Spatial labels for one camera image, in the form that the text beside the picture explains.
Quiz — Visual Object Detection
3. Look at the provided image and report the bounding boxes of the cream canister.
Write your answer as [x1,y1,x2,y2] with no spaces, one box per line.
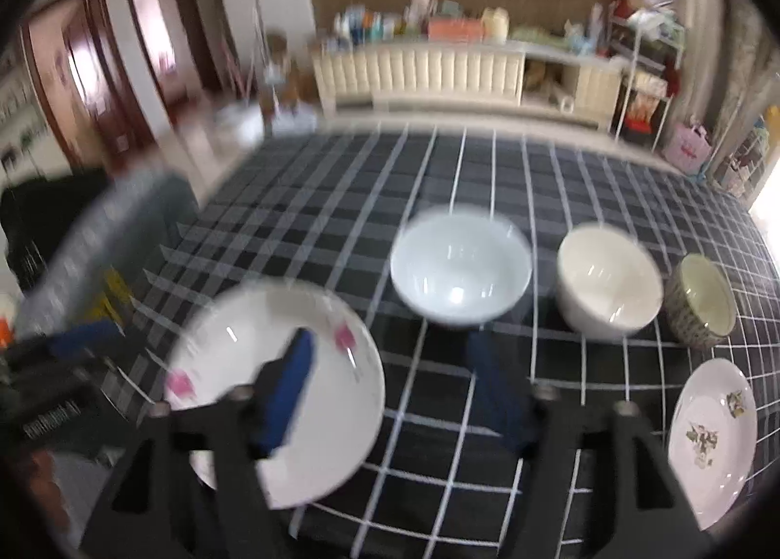
[481,6,510,44]

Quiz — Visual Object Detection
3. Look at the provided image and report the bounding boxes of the cream tufted tv cabinet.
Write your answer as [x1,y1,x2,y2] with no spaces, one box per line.
[311,40,625,130]

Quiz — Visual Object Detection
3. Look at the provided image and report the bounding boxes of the white plate bird print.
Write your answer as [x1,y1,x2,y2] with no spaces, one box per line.
[667,359,758,531]

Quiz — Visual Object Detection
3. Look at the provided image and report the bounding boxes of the brown wooden door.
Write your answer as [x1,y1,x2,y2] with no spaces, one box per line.
[21,0,153,176]

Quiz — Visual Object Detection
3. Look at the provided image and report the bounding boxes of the black white checked tablecloth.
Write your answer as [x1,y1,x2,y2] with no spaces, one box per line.
[100,123,780,559]

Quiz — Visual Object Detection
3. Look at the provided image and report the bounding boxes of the grey patterned curtain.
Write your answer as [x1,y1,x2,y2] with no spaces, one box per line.
[688,0,772,182]

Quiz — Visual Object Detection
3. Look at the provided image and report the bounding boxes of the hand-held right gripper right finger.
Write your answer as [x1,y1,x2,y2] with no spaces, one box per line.
[466,330,714,559]

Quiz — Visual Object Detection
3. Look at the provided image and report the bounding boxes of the white bucket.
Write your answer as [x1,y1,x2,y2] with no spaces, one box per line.
[213,105,267,153]

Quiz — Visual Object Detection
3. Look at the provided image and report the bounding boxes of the white pole stand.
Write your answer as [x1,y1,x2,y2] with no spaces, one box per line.
[237,0,284,115]

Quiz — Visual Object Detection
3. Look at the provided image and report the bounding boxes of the cream bowl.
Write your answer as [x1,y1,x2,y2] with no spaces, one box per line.
[556,224,664,344]

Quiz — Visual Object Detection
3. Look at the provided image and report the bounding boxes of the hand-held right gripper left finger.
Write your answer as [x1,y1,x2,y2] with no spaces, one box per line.
[79,328,318,559]

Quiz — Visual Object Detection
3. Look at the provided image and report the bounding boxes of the orange box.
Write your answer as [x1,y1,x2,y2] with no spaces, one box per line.
[427,17,485,43]

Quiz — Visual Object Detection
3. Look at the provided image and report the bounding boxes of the patterned rim bowl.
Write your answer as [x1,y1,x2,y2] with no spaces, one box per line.
[664,254,740,349]

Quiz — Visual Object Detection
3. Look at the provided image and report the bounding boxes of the white bowl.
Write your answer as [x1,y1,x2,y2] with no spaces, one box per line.
[390,207,532,327]

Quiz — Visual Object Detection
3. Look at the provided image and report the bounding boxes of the white wire shelf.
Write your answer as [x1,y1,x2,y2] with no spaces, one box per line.
[710,108,780,200]

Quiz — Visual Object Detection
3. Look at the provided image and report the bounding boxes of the grey blue cushioned chair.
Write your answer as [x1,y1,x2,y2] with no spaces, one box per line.
[12,169,199,341]

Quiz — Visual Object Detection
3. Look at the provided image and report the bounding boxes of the black cloth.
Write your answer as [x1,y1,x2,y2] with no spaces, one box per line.
[0,169,114,292]

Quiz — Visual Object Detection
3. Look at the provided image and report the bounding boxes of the brown wooden doorway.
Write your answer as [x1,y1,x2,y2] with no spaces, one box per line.
[122,0,221,109]

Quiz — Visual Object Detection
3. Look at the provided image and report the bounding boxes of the white metal rack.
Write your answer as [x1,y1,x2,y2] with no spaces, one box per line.
[612,0,686,154]

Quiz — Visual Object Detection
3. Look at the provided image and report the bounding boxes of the pink bag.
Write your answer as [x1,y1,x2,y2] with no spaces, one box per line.
[661,119,713,175]

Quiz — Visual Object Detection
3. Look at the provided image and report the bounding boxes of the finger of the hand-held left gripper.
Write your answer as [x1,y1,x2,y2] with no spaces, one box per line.
[3,318,129,374]

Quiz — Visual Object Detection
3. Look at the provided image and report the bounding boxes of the white plate pink flowers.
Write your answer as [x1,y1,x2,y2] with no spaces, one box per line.
[163,280,386,510]

